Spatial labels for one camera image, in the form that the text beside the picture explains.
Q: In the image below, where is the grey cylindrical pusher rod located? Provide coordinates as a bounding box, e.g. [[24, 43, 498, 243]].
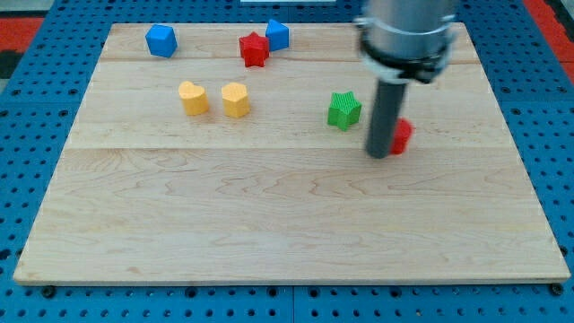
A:
[[365, 80, 406, 159]]

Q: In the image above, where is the green star block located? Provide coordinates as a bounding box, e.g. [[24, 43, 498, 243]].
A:
[[327, 92, 362, 131]]

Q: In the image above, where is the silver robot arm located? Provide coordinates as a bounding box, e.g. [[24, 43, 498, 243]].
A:
[[355, 0, 457, 159]]

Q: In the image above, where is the red star block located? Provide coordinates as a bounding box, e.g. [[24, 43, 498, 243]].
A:
[[239, 31, 269, 67]]

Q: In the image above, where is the yellow heart block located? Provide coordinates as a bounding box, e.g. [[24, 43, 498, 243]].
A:
[[178, 81, 209, 116]]

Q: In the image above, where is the red block behind rod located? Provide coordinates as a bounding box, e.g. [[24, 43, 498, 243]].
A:
[[390, 118, 414, 155]]

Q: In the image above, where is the blue block right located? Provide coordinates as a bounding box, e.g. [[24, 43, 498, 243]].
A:
[[265, 19, 290, 51]]

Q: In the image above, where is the yellow pentagon block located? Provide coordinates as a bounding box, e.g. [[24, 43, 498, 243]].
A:
[[222, 83, 250, 118]]

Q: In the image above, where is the wooden board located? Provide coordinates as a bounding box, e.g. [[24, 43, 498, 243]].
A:
[[13, 23, 570, 286]]

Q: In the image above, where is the blue cube block left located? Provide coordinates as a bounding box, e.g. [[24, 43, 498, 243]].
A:
[[145, 24, 178, 58]]

